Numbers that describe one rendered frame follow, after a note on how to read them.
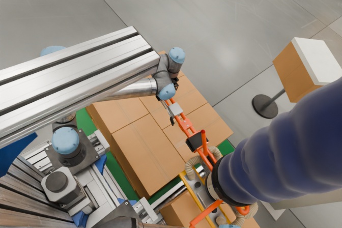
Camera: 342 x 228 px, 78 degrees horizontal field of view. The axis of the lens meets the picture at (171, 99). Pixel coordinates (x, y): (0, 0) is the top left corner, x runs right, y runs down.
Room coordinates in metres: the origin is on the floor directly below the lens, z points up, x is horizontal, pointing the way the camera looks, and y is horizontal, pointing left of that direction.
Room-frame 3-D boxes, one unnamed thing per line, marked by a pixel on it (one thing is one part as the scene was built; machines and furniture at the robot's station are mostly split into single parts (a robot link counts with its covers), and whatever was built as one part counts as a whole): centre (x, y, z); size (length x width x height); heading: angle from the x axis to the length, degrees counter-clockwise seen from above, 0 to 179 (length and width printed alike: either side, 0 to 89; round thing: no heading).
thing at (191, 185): (0.29, -0.36, 1.17); 0.34 x 0.10 x 0.05; 53
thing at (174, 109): (0.64, -0.04, 1.27); 0.07 x 0.07 x 0.04; 53
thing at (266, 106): (2.09, -1.29, 0.31); 0.40 x 0.40 x 0.62
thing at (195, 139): (0.51, -0.22, 1.28); 0.10 x 0.08 x 0.06; 143
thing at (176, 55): (0.71, 0.06, 1.58); 0.09 x 0.08 x 0.11; 129
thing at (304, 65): (2.09, -1.29, 0.82); 0.60 x 0.40 x 0.40; 25
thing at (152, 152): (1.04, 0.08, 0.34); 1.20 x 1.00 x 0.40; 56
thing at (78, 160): (0.26, 0.39, 1.09); 0.15 x 0.15 x 0.10
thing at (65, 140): (0.27, 0.40, 1.20); 0.13 x 0.12 x 0.14; 39
